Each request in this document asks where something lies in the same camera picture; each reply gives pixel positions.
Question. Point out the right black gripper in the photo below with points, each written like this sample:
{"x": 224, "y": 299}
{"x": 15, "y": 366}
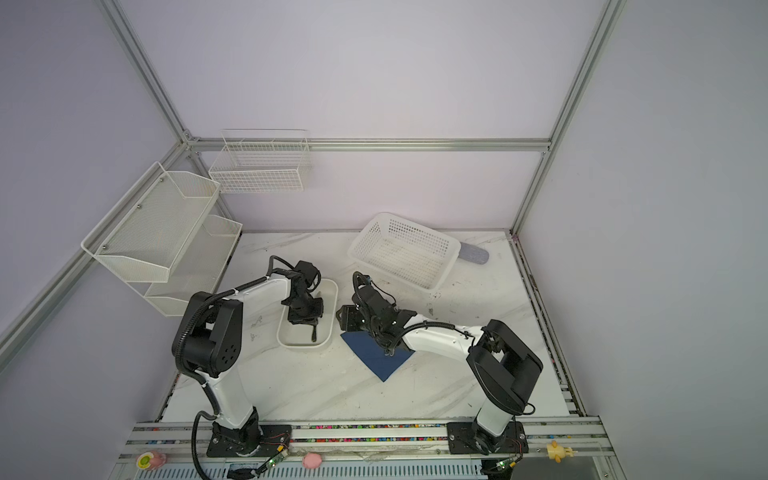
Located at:
{"x": 346, "y": 318}

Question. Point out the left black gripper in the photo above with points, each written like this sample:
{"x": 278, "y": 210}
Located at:
{"x": 311, "y": 319}

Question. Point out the white rectangular plastic tray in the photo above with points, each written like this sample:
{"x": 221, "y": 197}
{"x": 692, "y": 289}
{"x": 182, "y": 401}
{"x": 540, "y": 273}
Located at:
{"x": 298, "y": 337}

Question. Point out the blue paper napkin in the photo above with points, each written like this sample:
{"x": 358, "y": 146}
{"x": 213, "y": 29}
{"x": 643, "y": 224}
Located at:
{"x": 382, "y": 365}

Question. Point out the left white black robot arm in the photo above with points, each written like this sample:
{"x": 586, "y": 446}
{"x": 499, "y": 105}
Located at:
{"x": 209, "y": 341}

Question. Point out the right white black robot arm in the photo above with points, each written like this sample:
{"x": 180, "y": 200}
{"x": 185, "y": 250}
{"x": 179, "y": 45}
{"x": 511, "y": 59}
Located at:
{"x": 505, "y": 368}

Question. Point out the white perforated plastic basket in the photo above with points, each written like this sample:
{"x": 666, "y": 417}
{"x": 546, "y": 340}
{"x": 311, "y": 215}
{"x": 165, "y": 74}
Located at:
{"x": 414, "y": 254}

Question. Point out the grey oval pouch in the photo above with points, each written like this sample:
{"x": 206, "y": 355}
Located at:
{"x": 473, "y": 254}

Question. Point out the pink round toy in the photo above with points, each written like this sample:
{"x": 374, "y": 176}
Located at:
{"x": 312, "y": 461}

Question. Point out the white two-tier mesh shelf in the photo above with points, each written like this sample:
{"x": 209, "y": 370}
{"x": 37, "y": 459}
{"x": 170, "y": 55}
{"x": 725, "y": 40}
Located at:
{"x": 164, "y": 240}

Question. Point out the pink green toy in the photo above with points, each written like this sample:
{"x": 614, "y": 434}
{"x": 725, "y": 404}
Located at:
{"x": 150, "y": 460}

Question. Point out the yellow toy figure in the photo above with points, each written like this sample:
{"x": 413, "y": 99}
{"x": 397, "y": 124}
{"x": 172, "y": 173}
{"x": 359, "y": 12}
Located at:
{"x": 558, "y": 452}

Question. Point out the white wire wall basket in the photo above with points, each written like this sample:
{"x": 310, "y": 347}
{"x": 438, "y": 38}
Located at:
{"x": 255, "y": 161}

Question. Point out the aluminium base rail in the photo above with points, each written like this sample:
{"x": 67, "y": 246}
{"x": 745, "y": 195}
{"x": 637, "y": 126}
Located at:
{"x": 376, "y": 449}

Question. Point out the aluminium frame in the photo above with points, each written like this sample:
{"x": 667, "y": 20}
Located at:
{"x": 435, "y": 111}

